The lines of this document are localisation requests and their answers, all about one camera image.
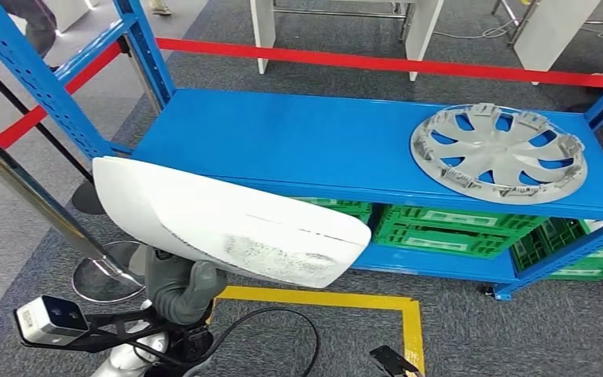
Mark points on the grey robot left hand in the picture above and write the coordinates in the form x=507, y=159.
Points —
x=182, y=291

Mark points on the white car mirror cover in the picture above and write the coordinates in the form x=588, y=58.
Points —
x=218, y=224

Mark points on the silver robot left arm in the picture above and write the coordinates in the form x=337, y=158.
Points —
x=124, y=364

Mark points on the blue metal shelf rack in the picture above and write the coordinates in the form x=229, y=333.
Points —
x=306, y=140

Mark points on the black robot right foot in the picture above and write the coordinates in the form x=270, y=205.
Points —
x=390, y=361

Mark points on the red barrier belt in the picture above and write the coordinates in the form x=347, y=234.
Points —
x=384, y=62
x=20, y=125

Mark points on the white panel desk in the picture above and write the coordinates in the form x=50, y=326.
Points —
x=551, y=31
x=262, y=31

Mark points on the person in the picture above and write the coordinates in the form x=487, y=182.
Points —
x=160, y=7
x=36, y=26

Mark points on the white display plinth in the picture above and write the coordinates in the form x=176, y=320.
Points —
x=70, y=13

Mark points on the silver wheel hubcap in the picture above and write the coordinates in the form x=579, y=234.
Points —
x=494, y=151

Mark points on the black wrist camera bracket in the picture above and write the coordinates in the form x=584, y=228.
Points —
x=119, y=325

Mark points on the black stanchion post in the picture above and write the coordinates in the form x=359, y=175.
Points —
x=89, y=200

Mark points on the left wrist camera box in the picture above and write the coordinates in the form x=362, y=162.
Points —
x=46, y=322

